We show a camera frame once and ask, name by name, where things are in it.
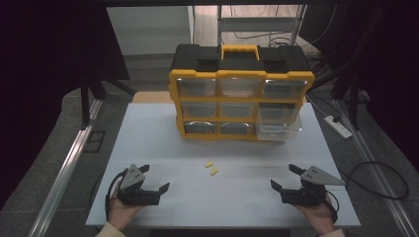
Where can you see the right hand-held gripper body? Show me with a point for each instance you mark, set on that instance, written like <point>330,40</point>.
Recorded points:
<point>311,189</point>

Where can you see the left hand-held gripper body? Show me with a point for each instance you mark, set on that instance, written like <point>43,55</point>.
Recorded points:
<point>133,184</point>

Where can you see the person's right hand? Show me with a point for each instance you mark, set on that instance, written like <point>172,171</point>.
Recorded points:
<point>321,217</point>

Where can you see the person's left hand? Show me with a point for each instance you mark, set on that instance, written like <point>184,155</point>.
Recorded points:
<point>120,214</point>

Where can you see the large clear drawer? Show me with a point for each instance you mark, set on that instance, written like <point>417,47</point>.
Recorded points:
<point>278,131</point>

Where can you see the small yellow foam piece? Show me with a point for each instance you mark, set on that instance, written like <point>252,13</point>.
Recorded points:
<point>209,164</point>
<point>214,171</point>

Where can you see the black floor grille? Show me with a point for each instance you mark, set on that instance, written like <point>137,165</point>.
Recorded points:
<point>95,141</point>

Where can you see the white power strip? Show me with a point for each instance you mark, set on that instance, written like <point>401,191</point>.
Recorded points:
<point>341,130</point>

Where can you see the black plug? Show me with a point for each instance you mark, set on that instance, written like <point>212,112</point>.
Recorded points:
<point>337,118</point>

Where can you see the black stand leg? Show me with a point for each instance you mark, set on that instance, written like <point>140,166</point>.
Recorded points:
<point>354,105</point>
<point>85,105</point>

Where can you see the grid of clear plastic drawers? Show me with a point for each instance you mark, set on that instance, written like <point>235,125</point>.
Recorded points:
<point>199,87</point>

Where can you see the yellow black organizer box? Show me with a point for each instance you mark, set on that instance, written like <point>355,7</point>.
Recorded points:
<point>240,67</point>

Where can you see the dark curtain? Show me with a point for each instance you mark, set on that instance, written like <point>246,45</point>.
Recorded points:
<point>382,65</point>
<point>42,82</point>

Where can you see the aluminium floor rail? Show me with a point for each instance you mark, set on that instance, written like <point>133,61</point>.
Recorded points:
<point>67,161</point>
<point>378,171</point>

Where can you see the grey metal shelf frame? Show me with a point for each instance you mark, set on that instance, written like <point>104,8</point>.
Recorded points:
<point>257,23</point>

